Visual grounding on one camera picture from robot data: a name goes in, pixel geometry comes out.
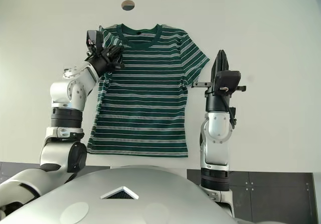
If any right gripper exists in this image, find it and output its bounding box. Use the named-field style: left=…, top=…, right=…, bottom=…
left=191, top=81, right=247, bottom=114

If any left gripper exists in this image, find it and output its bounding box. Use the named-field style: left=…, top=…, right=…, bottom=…
left=87, top=46, right=125, bottom=76

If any green white striped T-shirt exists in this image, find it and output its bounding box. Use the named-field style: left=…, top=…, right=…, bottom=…
left=86, top=23, right=211, bottom=158

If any robot body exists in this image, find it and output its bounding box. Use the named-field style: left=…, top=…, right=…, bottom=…
left=0, top=164, right=254, bottom=224

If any black cable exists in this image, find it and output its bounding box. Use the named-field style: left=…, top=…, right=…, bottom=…
left=222, top=93, right=238, bottom=131
left=84, top=50, right=99, bottom=62

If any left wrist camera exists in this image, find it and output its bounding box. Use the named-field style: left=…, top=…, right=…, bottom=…
left=86, top=29, right=104, bottom=55

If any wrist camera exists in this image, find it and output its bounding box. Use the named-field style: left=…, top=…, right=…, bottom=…
left=86, top=29, right=104, bottom=55
left=214, top=70, right=242, bottom=94

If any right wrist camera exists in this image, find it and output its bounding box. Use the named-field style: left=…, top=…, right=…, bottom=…
left=214, top=70, right=242, bottom=94

